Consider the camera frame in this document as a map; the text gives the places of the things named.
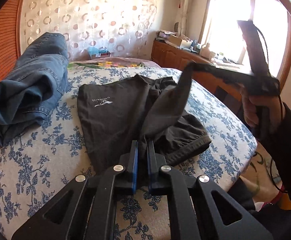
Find colourful floral blanket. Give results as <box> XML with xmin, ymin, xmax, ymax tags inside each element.
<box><xmin>67</xmin><ymin>56</ymin><xmax>161</xmax><ymax>69</ymax></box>

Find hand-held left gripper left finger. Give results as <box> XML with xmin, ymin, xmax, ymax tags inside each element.
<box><xmin>12</xmin><ymin>140</ymin><xmax>138</xmax><ymax>240</ymax></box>

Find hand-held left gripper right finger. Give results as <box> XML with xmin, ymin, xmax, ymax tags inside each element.
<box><xmin>147</xmin><ymin>140</ymin><xmax>273</xmax><ymax>240</ymax></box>

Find wooden slatted headboard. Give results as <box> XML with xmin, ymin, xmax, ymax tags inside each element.
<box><xmin>0</xmin><ymin>0</ymin><xmax>27</xmax><ymax>93</ymax></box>

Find person's right forearm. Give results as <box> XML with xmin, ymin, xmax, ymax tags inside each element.
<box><xmin>257</xmin><ymin>101</ymin><xmax>291</xmax><ymax>209</ymax></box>

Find dark grey pants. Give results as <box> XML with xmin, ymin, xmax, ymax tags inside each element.
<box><xmin>77</xmin><ymin>61</ymin><xmax>212</xmax><ymax>175</ymax></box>

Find pale side curtain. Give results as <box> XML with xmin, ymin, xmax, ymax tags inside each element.
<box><xmin>178</xmin><ymin>0</ymin><xmax>194</xmax><ymax>38</ymax></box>

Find person's right hand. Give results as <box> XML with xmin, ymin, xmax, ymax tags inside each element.
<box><xmin>241</xmin><ymin>94</ymin><xmax>261</xmax><ymax>130</ymax></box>

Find wooden framed window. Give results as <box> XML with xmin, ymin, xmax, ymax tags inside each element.
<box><xmin>203</xmin><ymin>0</ymin><xmax>291</xmax><ymax>80</ymax></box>

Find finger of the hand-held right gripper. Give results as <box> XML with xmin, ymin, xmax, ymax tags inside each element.
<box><xmin>192</xmin><ymin>64</ymin><xmax>254</xmax><ymax>83</ymax></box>

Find wooden cabinet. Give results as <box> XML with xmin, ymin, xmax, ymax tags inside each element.
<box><xmin>152</xmin><ymin>39</ymin><xmax>243</xmax><ymax>100</ymax></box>

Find blue packet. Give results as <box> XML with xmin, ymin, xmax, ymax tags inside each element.
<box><xmin>88</xmin><ymin>46</ymin><xmax>111</xmax><ymax>60</ymax></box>

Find blue denim jeans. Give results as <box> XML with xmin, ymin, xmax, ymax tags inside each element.
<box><xmin>0</xmin><ymin>32</ymin><xmax>70</xmax><ymax>147</ymax></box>

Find blue floral bedspread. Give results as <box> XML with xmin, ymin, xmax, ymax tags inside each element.
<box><xmin>0</xmin><ymin>66</ymin><xmax>258</xmax><ymax>240</ymax></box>

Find black cable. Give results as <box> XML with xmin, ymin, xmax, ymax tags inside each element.
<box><xmin>257</xmin><ymin>26</ymin><xmax>272</xmax><ymax>77</ymax></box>

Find sheer curtain with circles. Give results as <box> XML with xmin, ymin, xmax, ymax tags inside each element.
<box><xmin>19</xmin><ymin>0</ymin><xmax>158</xmax><ymax>62</ymax></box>

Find white bottle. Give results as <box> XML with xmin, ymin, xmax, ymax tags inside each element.
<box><xmin>200</xmin><ymin>44</ymin><xmax>211</xmax><ymax>58</ymax></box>

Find cardboard box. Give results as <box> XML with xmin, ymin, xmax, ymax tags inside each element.
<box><xmin>168</xmin><ymin>35</ymin><xmax>186</xmax><ymax>48</ymax></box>

